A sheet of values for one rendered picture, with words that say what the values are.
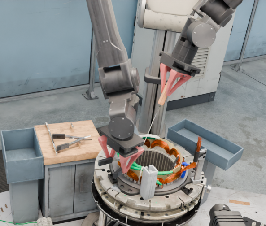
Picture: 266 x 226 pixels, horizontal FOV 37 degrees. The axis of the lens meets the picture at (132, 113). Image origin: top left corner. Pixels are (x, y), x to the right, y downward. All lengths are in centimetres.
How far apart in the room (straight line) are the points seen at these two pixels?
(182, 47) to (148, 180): 34
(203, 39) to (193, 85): 283
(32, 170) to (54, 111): 231
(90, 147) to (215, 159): 42
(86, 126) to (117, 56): 54
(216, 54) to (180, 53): 278
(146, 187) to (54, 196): 41
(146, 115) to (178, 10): 45
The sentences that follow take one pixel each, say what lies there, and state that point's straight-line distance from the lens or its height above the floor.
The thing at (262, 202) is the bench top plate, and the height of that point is 78.
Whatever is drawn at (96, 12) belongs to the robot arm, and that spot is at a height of 156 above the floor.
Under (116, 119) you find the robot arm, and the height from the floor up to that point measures 137.
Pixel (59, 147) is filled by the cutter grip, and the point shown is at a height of 109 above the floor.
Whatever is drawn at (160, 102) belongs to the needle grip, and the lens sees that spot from 104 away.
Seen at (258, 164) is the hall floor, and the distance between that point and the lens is 329.
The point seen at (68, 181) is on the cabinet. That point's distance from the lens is 130.
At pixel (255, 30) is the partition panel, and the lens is 492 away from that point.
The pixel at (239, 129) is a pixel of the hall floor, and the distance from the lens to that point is 368.
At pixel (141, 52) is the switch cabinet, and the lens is 357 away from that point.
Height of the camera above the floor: 180
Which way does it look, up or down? 30 degrees down
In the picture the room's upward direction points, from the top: 7 degrees clockwise
